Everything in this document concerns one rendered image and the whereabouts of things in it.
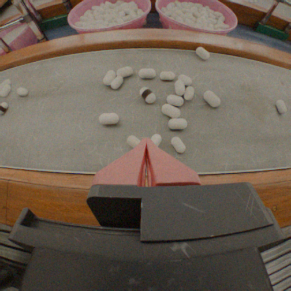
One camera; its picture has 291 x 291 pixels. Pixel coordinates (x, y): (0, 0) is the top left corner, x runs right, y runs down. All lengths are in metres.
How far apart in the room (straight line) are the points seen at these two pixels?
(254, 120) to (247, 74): 0.13
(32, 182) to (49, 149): 0.07
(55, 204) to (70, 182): 0.05
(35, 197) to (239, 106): 0.44
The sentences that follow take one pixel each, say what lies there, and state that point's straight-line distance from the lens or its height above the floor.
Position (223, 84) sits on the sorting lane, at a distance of 0.36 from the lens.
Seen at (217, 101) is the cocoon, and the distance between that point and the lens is 0.29.
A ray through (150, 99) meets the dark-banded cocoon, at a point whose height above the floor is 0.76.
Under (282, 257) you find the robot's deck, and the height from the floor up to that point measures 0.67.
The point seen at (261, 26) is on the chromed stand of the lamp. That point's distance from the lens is 0.83.
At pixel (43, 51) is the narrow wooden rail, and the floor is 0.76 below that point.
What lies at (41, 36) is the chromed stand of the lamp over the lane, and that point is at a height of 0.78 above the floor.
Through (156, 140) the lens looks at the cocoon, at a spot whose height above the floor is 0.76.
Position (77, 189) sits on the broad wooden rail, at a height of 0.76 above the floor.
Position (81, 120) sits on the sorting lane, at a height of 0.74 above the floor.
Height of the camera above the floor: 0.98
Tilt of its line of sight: 76 degrees down
